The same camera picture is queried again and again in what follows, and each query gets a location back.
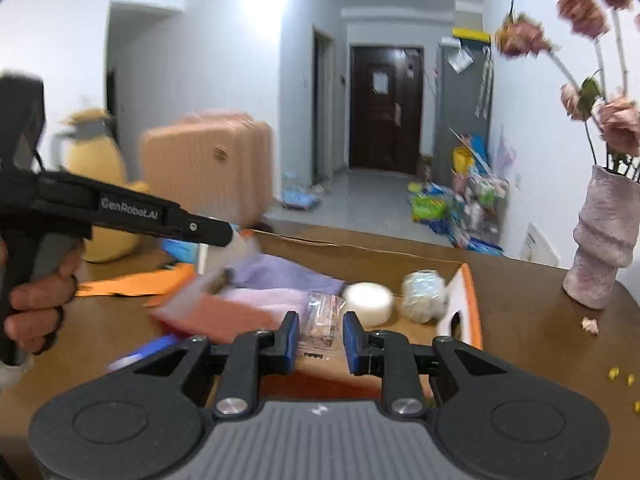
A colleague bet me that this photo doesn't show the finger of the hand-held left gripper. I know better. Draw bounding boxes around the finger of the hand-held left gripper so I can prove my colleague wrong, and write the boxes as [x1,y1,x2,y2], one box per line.
[166,204,235,248]

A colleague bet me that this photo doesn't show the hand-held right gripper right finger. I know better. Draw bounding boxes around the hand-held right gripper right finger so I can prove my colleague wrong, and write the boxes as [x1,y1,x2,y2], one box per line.
[342,311,526,419]

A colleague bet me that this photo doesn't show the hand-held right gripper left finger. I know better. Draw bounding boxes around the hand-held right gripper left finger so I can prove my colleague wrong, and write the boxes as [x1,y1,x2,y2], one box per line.
[112,311,301,420]

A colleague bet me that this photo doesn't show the clear plastic packet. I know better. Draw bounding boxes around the clear plastic packet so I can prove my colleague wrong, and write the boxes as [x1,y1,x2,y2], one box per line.
[298,290,347,359]

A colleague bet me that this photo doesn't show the white tape roll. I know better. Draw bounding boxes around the white tape roll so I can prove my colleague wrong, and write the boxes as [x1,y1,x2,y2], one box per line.
[343,282,394,326]

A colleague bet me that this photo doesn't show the purple cloth pouch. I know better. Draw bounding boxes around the purple cloth pouch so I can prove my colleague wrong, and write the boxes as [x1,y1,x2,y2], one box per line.
[232,253,346,294]

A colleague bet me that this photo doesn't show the pink striped cloth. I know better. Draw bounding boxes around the pink striped cloth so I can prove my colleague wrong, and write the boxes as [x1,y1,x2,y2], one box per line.
[147,239,281,349]

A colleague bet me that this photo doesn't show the clear bag white items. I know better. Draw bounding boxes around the clear bag white items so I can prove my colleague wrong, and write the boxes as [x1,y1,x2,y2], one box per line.
[401,269,449,325]

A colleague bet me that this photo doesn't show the red cardboard box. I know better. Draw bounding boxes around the red cardboard box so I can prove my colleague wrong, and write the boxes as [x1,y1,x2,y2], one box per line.
[214,227,485,409]

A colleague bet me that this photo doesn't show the person's left hand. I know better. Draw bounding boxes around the person's left hand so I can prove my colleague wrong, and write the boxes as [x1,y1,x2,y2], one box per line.
[3,254,84,354]

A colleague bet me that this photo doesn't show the blue tissue packet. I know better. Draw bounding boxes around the blue tissue packet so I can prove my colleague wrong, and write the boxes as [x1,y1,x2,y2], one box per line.
[162,237,201,266]

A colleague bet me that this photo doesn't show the yellow thermos jug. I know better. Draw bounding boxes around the yellow thermos jug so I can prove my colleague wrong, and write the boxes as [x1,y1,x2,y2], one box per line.
[52,107,151,264]

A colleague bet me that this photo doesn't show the peach hard-shell suitcase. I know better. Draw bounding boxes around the peach hard-shell suitcase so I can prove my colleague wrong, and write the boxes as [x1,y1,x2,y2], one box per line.
[139,112,274,231]

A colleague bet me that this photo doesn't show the green snack bag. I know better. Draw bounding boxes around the green snack bag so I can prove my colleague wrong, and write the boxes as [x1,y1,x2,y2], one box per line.
[409,182,449,224]

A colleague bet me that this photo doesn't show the interior doorway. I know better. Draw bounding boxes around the interior doorway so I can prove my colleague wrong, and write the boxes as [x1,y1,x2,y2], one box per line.
[312,24,335,186]

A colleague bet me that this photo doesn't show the cluttered storage rack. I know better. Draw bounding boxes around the cluttered storage rack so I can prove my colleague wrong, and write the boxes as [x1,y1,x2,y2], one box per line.
[449,160,509,256]

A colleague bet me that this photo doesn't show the dark brown entrance door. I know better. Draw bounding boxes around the dark brown entrance door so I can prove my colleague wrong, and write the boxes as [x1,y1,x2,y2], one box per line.
[348,44,425,174]

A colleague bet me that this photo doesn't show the yellow bag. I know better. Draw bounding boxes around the yellow bag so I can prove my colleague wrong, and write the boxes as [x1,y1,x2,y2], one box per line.
[452,145,476,174]

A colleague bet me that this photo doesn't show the grey refrigerator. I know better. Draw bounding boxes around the grey refrigerator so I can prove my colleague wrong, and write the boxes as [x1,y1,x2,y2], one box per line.
[432,39,494,189]

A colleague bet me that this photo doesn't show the scattered yellow flower bits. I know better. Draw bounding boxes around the scattered yellow flower bits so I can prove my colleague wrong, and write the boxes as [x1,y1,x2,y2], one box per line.
[607,367,640,411]

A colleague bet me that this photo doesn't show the pink textured vase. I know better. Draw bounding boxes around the pink textured vase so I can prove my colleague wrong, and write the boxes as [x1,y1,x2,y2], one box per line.
[562,163,640,311]

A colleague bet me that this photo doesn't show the hanging folded umbrella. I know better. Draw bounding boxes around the hanging folded umbrella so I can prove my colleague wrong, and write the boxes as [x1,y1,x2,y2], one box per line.
[474,45,496,119]

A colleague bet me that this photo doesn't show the clear plastic bag on refrigerator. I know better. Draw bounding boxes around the clear plastic bag on refrigerator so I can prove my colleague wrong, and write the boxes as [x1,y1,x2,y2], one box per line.
[446,45,474,74]

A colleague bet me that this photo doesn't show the dried pink roses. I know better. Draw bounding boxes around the dried pink roses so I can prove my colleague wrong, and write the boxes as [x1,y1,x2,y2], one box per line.
[494,0,640,184]

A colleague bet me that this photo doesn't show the orange strap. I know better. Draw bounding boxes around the orange strap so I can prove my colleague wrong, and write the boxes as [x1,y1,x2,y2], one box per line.
[74,262,196,299]

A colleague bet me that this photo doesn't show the purple wall sticker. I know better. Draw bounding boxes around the purple wall sticker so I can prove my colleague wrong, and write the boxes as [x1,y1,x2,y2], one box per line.
[494,124,519,171]

